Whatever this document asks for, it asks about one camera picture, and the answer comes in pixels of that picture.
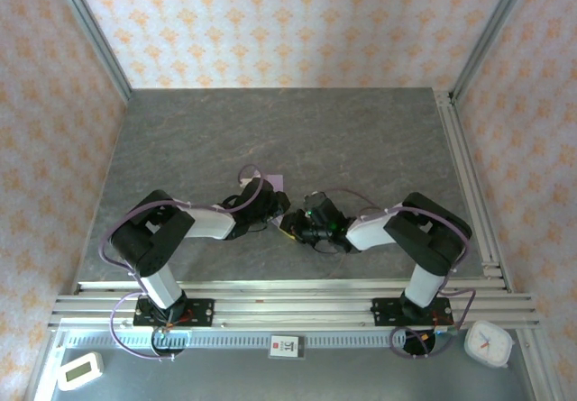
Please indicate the white analog clock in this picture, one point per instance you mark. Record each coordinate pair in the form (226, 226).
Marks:
(489, 343)

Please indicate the aluminium frame post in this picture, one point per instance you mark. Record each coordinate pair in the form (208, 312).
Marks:
(487, 36)
(96, 36)

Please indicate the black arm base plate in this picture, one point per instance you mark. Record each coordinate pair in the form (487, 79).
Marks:
(383, 313)
(203, 313)

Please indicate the aluminium mounting rail frame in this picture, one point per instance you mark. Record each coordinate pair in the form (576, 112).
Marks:
(293, 304)

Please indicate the white label card red mark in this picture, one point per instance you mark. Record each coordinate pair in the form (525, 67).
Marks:
(286, 346)

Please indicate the white digital timer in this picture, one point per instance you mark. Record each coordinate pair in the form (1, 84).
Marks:
(79, 371)

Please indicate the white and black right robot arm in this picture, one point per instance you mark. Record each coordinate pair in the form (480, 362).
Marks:
(365, 234)

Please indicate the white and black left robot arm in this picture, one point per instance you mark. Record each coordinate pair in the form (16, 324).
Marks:
(207, 223)

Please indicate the lilac paper sheet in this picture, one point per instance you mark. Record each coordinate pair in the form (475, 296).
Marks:
(276, 181)

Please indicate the aluminium side rail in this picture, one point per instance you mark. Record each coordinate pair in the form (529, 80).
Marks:
(466, 171)

